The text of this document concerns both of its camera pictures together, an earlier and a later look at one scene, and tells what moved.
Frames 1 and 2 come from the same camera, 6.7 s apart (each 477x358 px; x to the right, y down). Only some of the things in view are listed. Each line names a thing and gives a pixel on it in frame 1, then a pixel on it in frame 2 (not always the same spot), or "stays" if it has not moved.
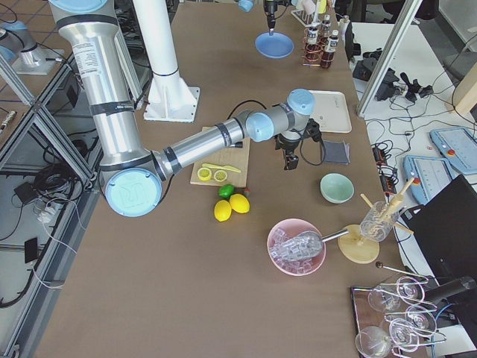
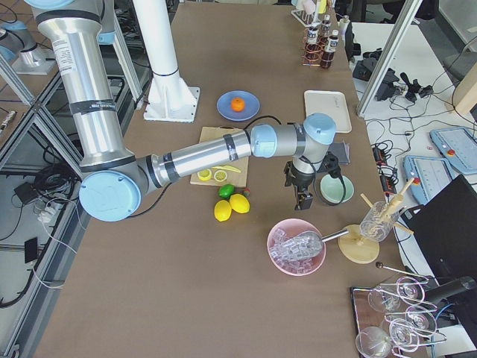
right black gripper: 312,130 → 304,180
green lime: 226,190 stays
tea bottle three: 326,27 stays
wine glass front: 373,341 stays
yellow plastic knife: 221,167 stays
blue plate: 276,46 → 252,105
